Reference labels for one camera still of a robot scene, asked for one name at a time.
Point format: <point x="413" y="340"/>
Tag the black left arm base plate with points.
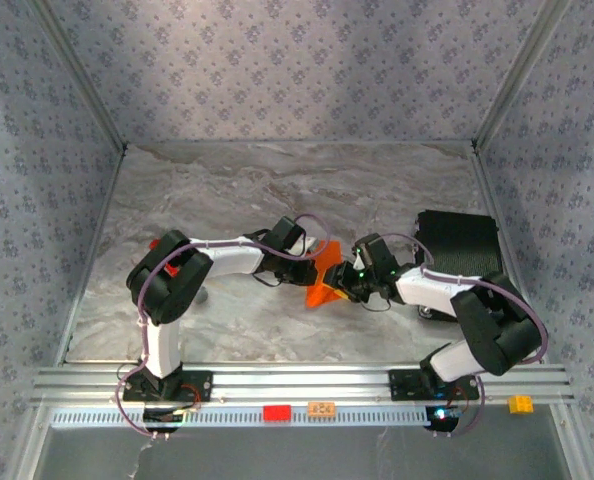
<point x="199" y="385"/>

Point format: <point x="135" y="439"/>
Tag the yellow toy brick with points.
<point x="520" y="404"/>

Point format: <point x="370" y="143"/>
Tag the black ribbed tray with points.
<point x="457" y="240"/>

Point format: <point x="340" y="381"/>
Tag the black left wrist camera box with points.
<point x="286" y="234"/>

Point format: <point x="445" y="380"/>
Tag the small black silver object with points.
<point x="425" y="313"/>

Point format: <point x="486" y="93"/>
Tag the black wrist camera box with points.
<point x="377" y="252"/>
<point x="286" y="234"/>

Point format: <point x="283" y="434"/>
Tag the aluminium frame post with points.
<point x="515" y="75"/>

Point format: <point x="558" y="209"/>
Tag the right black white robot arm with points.
<point x="452" y="362"/>

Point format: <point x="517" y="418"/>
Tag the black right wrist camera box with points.
<point x="377" y="252"/>

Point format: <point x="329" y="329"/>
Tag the orange number tag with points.
<point x="321" y="409"/>

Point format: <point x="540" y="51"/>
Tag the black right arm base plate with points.
<point x="404" y="385"/>

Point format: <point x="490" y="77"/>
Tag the orange cloth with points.
<point x="319" y="295"/>

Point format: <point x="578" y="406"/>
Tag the aluminium mounting rail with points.
<point x="302" y="385"/>

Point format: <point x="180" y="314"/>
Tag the red toy brick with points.
<point x="277" y="413"/>

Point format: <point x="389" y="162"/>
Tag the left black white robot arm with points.
<point x="162" y="350"/>

